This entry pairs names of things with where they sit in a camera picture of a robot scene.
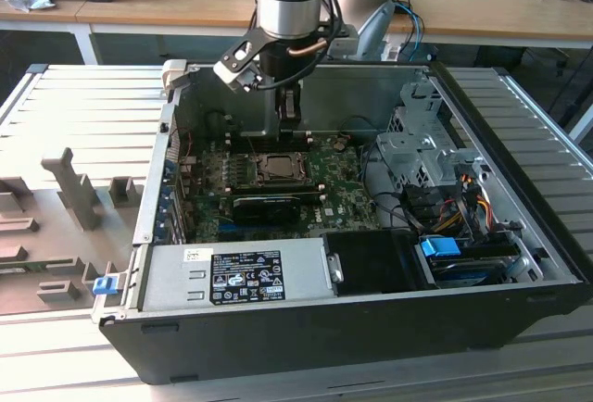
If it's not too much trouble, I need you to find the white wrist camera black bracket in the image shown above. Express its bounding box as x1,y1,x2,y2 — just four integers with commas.
212,39,261,94

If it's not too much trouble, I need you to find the metal socket cover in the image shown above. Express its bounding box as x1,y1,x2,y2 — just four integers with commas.
257,152,309,184

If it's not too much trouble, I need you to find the small CPU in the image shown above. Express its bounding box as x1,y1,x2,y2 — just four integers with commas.
264,156,300,179

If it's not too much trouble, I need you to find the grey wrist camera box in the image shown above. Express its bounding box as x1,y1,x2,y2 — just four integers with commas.
326,26,360,53

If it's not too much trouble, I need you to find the blue cable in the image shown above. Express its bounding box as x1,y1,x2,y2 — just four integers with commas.
395,1,426,59

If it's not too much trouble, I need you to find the silver power supply unit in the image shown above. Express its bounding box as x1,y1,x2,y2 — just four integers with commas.
138,237,337,313

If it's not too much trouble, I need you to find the black open PC case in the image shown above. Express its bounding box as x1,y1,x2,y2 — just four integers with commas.
91,59,593,387

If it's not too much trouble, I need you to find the blue case latch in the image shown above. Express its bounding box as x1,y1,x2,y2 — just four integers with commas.
92,275,117,295

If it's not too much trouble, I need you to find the black PSU label sticker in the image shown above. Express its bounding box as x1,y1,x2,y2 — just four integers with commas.
210,249,284,305

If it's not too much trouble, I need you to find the green RAM stick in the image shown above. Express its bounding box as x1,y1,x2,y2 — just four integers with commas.
0,260,75,276

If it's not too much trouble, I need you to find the metal drive cage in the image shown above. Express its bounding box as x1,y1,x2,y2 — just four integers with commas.
374,80,487,190

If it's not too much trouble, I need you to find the grey-brown parts rack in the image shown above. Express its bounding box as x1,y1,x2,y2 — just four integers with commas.
0,146,145,318

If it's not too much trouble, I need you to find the CPU socket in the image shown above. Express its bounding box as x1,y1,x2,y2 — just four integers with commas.
252,150,311,185

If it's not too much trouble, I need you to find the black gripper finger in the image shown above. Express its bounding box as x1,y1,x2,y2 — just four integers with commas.
275,86,304,134

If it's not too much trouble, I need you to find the green motherboard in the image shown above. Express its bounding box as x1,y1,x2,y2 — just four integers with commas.
178,135,384,244

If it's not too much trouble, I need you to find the black RAM slot row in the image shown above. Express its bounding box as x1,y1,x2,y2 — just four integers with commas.
230,129,312,153
229,179,326,204

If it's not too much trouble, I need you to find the blue disk carrier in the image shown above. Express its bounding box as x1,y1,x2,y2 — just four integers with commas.
419,236,509,288

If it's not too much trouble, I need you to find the black graphics card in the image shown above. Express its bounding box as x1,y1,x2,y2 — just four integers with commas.
231,195,301,226

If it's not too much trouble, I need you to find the yellow red wire bundle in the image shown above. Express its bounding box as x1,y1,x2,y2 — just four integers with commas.
435,192,493,232

